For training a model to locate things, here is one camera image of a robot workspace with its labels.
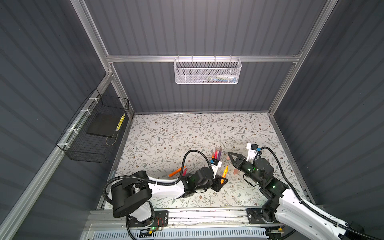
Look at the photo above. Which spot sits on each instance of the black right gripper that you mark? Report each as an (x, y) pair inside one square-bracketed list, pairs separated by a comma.
[(239, 161)]

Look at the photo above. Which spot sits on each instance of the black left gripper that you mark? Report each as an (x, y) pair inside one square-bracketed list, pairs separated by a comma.
[(217, 185)]

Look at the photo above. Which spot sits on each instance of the purple marker pen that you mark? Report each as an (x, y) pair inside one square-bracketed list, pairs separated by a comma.
[(219, 153)]

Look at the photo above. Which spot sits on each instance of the yellow orange marker pen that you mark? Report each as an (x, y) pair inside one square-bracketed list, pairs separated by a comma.
[(224, 174)]

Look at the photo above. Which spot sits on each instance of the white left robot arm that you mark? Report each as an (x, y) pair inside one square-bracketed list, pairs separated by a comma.
[(131, 195)]

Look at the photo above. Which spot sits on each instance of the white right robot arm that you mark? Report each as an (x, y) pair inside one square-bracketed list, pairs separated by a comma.
[(285, 205)]

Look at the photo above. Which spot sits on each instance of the pens in white basket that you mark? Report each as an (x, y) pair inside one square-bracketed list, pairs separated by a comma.
[(232, 79)]

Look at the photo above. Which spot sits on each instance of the yellow marker in basket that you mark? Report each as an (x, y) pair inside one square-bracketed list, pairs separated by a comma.
[(120, 122)]

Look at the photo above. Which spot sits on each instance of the black foam block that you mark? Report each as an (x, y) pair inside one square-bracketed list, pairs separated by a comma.
[(103, 125)]

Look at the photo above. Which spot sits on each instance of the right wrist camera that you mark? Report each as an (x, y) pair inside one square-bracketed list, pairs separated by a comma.
[(254, 152)]

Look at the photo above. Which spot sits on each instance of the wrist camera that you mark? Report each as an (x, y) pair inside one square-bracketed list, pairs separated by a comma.
[(254, 152), (215, 165)]

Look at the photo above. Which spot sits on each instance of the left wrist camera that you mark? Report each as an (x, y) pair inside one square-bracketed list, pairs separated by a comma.
[(215, 165)]

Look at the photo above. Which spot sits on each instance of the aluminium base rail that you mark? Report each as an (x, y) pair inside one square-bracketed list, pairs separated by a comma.
[(219, 217)]

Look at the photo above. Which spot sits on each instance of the white vented cable duct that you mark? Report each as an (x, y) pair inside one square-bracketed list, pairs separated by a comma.
[(204, 233)]

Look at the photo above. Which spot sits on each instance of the white wire mesh basket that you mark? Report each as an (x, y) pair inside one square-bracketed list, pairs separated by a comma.
[(185, 69)]

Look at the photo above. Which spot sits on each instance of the black wire basket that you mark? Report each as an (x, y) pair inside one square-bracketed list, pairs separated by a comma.
[(79, 146)]

